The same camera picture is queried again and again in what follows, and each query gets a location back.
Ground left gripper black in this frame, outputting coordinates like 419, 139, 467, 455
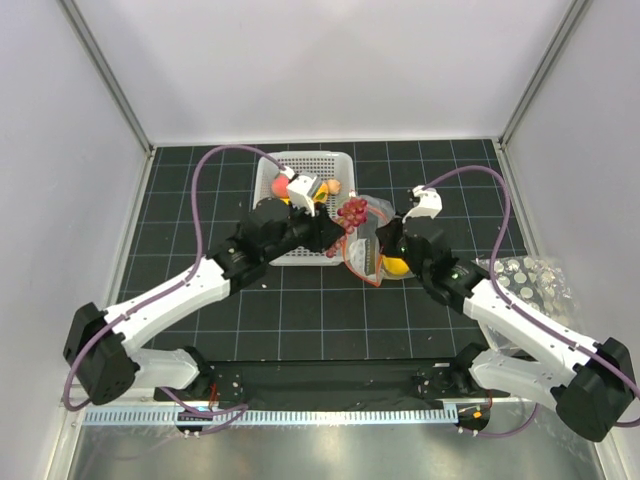
262, 196, 345, 263

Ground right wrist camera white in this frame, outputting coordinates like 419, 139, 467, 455
402, 185, 443, 223

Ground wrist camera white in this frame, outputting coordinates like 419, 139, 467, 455
287, 173, 321, 217
402, 185, 443, 223

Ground red toy grapes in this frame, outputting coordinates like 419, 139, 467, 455
325, 197, 368, 258

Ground orange toy with leaf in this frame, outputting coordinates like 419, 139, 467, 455
314, 182, 331, 204

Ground clear zip bag orange zipper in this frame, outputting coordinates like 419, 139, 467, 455
341, 194, 413, 287

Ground left aluminium frame post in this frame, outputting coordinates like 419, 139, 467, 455
56, 0, 153, 156

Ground black grid mat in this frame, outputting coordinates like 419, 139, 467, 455
118, 139, 526, 361

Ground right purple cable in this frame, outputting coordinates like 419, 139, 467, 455
422, 166, 640, 440

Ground right aluminium frame post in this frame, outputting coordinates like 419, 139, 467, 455
498, 0, 592, 150

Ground white perforated plastic basket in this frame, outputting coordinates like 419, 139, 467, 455
252, 151, 356, 267

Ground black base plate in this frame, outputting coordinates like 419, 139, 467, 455
176, 358, 487, 412

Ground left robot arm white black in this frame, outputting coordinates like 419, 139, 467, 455
63, 198, 345, 405

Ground yellow toy pear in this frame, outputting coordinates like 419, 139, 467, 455
382, 256, 410, 278

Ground purple cable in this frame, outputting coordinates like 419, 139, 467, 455
64, 144, 301, 432
422, 166, 640, 440

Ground pink toy peach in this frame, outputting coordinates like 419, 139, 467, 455
271, 174, 290, 199

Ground aluminium frame post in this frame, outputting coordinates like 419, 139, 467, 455
498, 0, 592, 150
56, 0, 153, 156

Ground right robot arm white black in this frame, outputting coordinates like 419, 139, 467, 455
376, 217, 639, 442

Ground white slotted cable duct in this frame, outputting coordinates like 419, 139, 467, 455
83, 404, 458, 427

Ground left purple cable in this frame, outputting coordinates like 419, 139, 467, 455
64, 144, 301, 432

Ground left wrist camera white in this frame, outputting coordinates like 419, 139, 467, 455
287, 173, 321, 217

